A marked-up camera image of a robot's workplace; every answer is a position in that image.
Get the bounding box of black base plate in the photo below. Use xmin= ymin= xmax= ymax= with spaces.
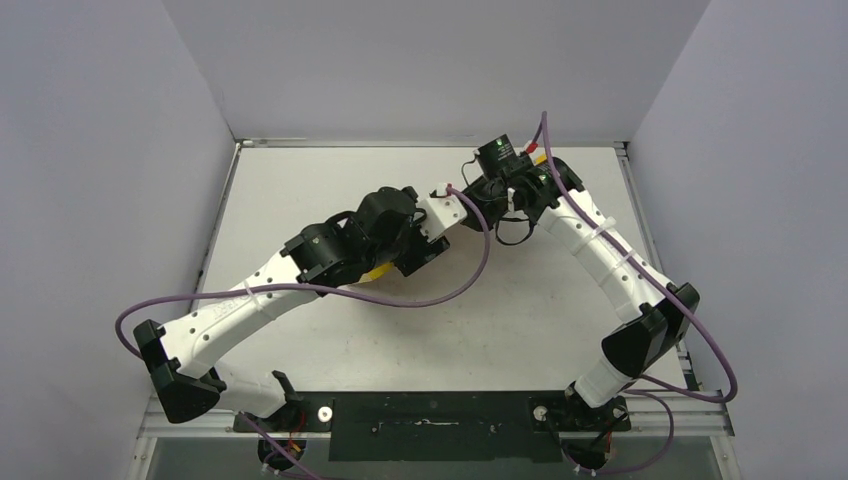
xmin=233 ymin=390 xmax=631 ymax=463

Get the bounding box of aluminium front rail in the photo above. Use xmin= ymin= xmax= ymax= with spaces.
xmin=125 ymin=392 xmax=741 ymax=479

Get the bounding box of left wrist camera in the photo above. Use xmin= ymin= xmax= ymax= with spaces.
xmin=416 ymin=183 xmax=468 ymax=243

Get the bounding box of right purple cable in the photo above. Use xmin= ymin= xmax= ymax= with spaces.
xmin=529 ymin=110 xmax=740 ymax=477

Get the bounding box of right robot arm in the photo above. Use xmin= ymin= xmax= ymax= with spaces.
xmin=463 ymin=135 xmax=700 ymax=429

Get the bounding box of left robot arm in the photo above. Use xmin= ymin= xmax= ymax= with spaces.
xmin=132 ymin=184 xmax=477 ymax=431

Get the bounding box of yellow picture frame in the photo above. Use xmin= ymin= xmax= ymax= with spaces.
xmin=357 ymin=262 xmax=394 ymax=284

